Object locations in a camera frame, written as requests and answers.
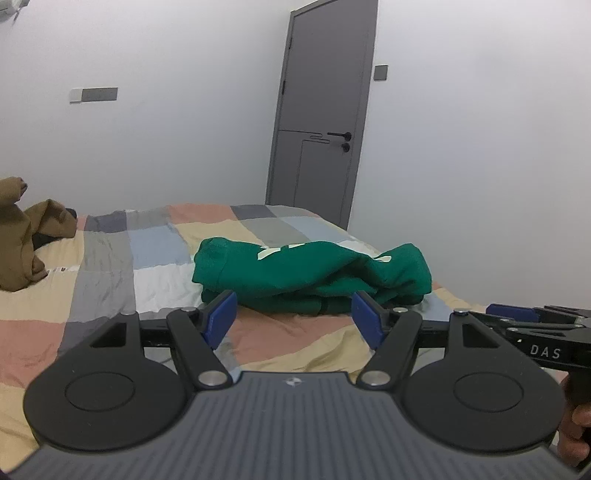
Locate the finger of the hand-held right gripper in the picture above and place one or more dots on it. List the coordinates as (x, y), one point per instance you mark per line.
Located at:
(496, 323)
(512, 314)

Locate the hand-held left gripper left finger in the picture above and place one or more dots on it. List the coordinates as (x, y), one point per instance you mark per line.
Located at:
(219, 318)

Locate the grey door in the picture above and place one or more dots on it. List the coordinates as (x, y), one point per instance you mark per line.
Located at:
(323, 92)

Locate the green hoodie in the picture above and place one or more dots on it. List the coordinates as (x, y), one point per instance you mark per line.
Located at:
(286, 272)

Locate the person's right hand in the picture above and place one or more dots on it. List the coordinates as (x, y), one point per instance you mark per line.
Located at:
(577, 438)

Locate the white wall switch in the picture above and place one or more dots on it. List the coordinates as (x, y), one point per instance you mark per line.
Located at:
(76, 95)

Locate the grey wall switch panel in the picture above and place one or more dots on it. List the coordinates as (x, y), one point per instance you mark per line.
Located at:
(99, 94)

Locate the brown garment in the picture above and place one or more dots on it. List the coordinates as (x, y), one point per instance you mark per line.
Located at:
(14, 249)

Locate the patchwork bed quilt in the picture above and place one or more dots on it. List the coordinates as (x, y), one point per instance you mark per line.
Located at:
(138, 258)

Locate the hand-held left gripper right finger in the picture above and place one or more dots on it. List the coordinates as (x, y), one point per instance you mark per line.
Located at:
(367, 318)

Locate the grey square light switch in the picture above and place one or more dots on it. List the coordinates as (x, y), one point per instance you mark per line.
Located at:
(381, 73)

